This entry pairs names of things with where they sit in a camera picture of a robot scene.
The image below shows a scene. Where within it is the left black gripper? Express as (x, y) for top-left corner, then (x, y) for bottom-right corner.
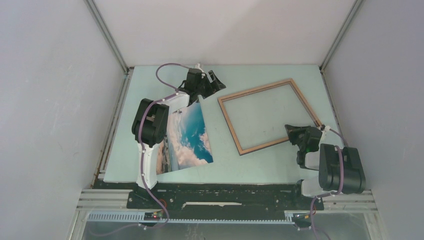
(195, 70), (225, 100)

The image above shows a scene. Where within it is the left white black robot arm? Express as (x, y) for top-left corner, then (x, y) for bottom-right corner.
(131, 63), (226, 208)

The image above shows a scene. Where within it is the wooden picture frame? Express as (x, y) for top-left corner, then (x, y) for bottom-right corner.
(217, 78), (322, 156)

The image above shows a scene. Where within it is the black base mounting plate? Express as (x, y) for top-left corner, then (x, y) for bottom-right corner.
(126, 183), (324, 221)

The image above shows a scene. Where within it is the aluminium rail frame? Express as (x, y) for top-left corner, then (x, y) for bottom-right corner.
(68, 183), (378, 240)

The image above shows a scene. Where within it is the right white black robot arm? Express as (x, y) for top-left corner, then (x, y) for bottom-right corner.
(284, 124), (366, 209)

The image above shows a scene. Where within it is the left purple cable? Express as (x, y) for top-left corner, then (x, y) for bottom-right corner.
(89, 62), (200, 238)

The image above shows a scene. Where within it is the small green circuit board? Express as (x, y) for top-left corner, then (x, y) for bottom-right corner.
(143, 212), (162, 221)

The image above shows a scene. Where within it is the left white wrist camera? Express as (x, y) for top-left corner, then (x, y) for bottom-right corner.
(194, 63), (205, 73)

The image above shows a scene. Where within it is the landscape photo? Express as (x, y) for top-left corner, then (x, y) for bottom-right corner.
(156, 102), (214, 175)

